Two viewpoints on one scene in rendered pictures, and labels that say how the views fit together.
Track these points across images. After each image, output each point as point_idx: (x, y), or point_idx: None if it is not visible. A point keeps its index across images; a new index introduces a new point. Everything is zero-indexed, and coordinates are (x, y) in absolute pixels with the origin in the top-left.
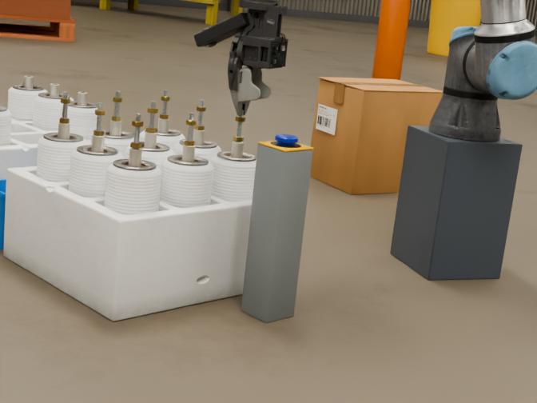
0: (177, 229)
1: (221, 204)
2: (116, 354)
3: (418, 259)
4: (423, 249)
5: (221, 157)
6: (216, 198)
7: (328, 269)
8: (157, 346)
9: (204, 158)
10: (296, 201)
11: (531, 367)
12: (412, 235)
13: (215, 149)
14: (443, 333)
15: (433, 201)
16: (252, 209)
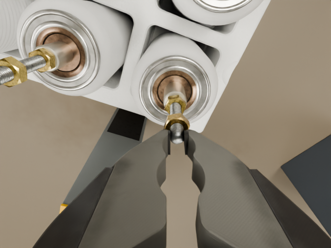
0: None
1: (111, 93)
2: None
3: (302, 163)
4: (303, 172)
5: (140, 81)
6: (127, 74)
7: (264, 105)
8: (24, 87)
9: (94, 70)
10: None
11: (169, 227)
12: (326, 165)
13: (214, 19)
14: (182, 194)
15: (328, 212)
16: (96, 142)
